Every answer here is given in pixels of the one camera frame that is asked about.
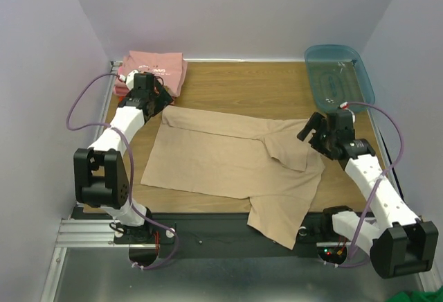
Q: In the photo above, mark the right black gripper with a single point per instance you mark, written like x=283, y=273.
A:
x=320, y=136

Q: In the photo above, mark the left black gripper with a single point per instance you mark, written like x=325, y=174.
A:
x=164, y=98

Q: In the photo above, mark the beige t shirt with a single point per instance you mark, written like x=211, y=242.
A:
x=240, y=157

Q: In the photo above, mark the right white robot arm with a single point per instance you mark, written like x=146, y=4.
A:
x=395, y=239

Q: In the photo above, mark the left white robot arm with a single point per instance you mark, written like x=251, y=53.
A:
x=100, y=177

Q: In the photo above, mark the plain pink folded t shirt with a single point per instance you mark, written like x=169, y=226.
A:
x=172, y=72

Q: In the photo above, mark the pink printed folded t shirt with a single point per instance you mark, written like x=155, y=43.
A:
x=152, y=57

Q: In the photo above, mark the teal plastic bin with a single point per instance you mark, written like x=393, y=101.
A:
x=336, y=75

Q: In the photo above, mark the green cloth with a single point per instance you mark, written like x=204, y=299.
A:
x=416, y=296

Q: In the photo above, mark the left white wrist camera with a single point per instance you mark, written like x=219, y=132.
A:
x=128, y=80

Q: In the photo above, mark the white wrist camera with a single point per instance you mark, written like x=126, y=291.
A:
x=345, y=106
x=128, y=80

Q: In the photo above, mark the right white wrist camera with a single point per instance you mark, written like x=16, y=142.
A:
x=345, y=106

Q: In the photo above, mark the aluminium table frame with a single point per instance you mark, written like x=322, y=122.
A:
x=88, y=266

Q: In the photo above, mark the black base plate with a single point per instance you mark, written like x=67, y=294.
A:
x=222, y=235

